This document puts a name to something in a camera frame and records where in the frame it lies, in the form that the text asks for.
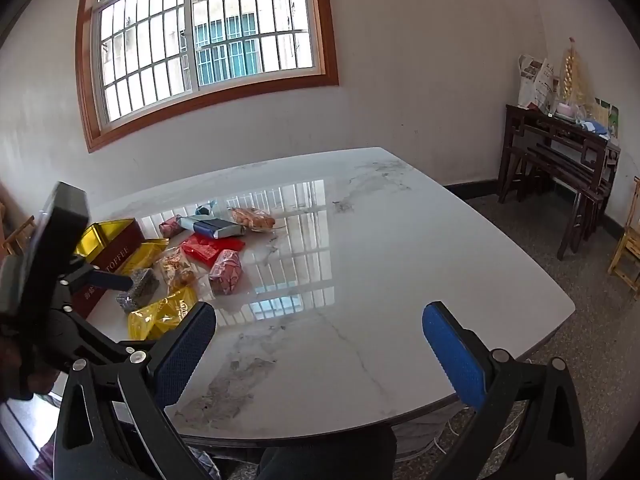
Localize green and white box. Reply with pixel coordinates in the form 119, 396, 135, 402
595, 97, 621, 139

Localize gold ornament in clear wrap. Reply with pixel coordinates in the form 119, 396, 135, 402
557, 37, 599, 112

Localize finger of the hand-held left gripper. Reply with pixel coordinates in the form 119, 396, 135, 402
52, 300, 160, 371
60, 260, 135, 293

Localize clear bag of cookies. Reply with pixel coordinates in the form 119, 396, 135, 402
151, 246, 199, 294

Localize white printed bag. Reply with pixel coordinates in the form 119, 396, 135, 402
517, 53, 559, 114

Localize dark wooden bench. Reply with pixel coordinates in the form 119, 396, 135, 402
522, 142, 609, 261

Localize dark wooden side table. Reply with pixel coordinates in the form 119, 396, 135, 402
498, 103, 622, 221

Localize yellow snack packet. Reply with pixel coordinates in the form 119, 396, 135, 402
121, 238, 171, 274
127, 286, 199, 342

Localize person's leg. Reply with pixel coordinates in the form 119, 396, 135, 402
259, 424, 399, 480

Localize blue and teal snack packet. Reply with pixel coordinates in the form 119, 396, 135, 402
178, 214, 246, 240

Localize pink snack packet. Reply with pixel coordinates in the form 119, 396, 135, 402
158, 214, 185, 238
208, 248, 244, 297

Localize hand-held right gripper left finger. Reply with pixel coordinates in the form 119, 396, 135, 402
52, 301, 217, 480

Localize dark red tin box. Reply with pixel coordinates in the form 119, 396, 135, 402
72, 217, 144, 320

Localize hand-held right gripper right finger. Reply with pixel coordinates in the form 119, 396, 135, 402
421, 301, 588, 480

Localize grey glitter snack packet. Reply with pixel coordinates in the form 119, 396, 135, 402
116, 267, 162, 314

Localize wooden framed barred window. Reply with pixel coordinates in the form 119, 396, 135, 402
75, 0, 340, 154

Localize red snack packet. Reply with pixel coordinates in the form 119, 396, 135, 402
180, 233, 246, 262

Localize clear bag of orange snacks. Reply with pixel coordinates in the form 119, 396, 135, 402
227, 206, 277, 233

